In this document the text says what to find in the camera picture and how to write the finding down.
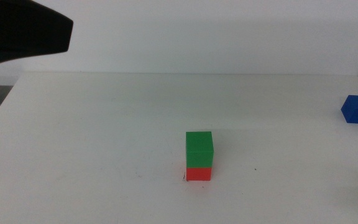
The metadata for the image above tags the red cube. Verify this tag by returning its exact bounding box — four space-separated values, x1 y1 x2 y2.
185 167 213 182

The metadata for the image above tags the green cube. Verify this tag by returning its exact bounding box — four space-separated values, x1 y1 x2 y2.
185 131 215 169

